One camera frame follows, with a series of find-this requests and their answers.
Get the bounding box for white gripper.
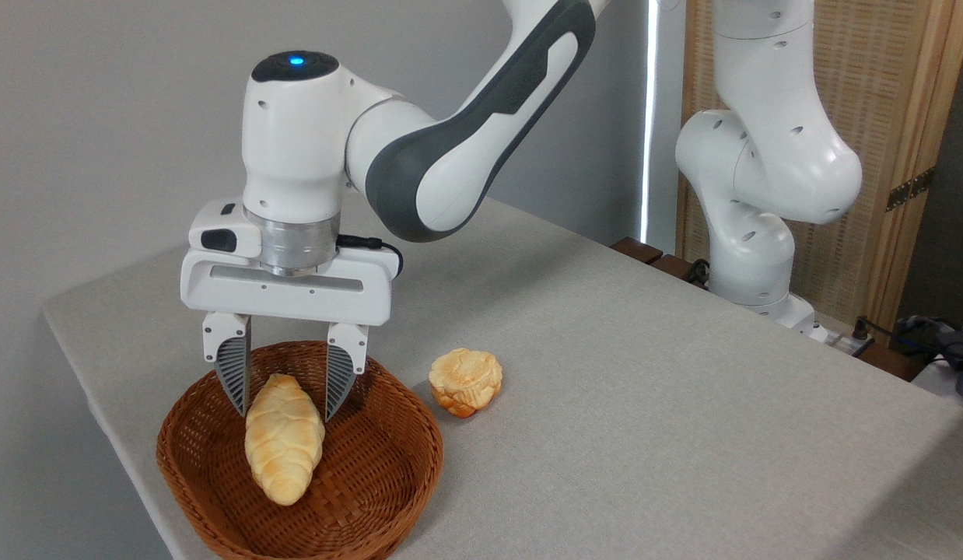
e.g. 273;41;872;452
180;249;401;422

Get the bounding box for long braided bread loaf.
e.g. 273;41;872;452
244;373;326;506

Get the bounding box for round golden bread bun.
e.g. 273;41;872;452
429;348;503;419

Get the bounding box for brown wicker basket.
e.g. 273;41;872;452
156;341;444;560

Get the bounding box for grey tablecloth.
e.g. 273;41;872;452
42;194;963;560

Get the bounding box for dark brown wooden block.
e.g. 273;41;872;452
853;341;927;383
611;237;664;265
651;254;709;291

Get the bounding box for metal screen hinge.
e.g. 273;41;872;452
886;167;935;212

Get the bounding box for wooden rattan folding screen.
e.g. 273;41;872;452
676;0;963;331

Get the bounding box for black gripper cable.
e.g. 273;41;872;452
336;235;404;278

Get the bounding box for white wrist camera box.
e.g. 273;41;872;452
188;198;263;257

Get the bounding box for black cable bundle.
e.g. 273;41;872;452
853;311;963;403

